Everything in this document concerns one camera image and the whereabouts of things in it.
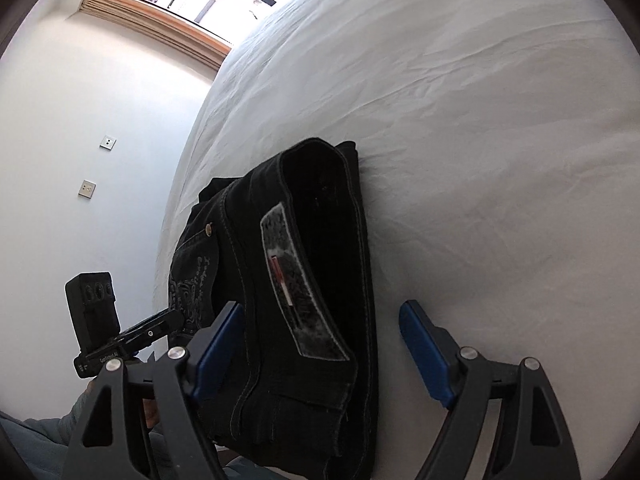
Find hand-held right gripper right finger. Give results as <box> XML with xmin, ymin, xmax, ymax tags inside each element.
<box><xmin>399</xmin><ymin>300</ymin><xmax>583</xmax><ymax>480</ymax></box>

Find person's left hand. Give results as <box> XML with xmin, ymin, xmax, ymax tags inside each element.
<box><xmin>141</xmin><ymin>396</ymin><xmax>162</xmax><ymax>431</ymax></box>

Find black denim pants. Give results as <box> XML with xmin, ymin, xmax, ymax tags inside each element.
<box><xmin>167</xmin><ymin>137</ymin><xmax>378</xmax><ymax>480</ymax></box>

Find person's left forearm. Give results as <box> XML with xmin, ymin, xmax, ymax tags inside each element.
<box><xmin>0</xmin><ymin>380</ymin><xmax>96</xmax><ymax>480</ymax></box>

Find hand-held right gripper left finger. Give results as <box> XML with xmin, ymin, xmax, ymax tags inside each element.
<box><xmin>62</xmin><ymin>301</ymin><xmax>246</xmax><ymax>480</ymax></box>

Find orange curtain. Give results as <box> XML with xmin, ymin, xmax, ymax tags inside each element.
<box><xmin>80</xmin><ymin>0</ymin><xmax>233</xmax><ymax>71</ymax></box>

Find bed with white sheet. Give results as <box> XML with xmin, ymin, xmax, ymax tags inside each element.
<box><xmin>152</xmin><ymin>0</ymin><xmax>640</xmax><ymax>480</ymax></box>

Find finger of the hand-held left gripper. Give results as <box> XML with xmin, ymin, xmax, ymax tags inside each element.
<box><xmin>120</xmin><ymin>309</ymin><xmax>186</xmax><ymax>349</ymax></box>

